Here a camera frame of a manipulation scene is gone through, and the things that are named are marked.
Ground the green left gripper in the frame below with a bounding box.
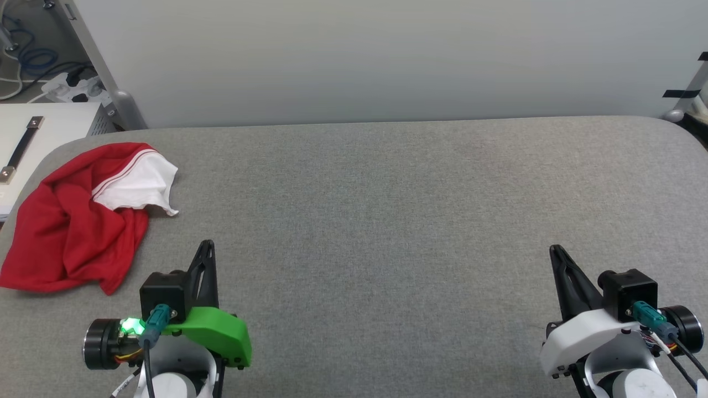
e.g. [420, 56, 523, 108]
[83, 239, 253, 371]

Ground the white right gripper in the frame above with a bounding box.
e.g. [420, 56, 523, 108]
[540, 245, 704, 380]

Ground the red and white shirt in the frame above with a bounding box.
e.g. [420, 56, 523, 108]
[0, 142, 179, 295]

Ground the grey fabric cushion surface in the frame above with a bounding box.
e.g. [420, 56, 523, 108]
[0, 115, 708, 398]

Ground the white stand leg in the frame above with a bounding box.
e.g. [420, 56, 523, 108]
[663, 53, 708, 125]

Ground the white metal cabinet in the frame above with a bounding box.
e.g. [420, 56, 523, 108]
[0, 102, 117, 222]

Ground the white power strip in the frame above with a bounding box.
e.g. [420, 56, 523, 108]
[41, 71, 108, 104]

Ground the black cable with teal plug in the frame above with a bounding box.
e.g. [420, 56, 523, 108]
[141, 303, 173, 398]
[632, 301, 708, 382]

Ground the thin black cable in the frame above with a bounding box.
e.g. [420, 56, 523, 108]
[110, 373, 139, 398]

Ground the grey metal frame leg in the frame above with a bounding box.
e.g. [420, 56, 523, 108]
[61, 0, 149, 131]

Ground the black cabinet handle strap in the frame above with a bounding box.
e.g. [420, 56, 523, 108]
[0, 116, 45, 184]

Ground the white cable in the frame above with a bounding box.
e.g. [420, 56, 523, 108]
[0, 76, 26, 102]

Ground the blue coiled cable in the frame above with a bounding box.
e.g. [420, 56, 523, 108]
[4, 14, 59, 76]

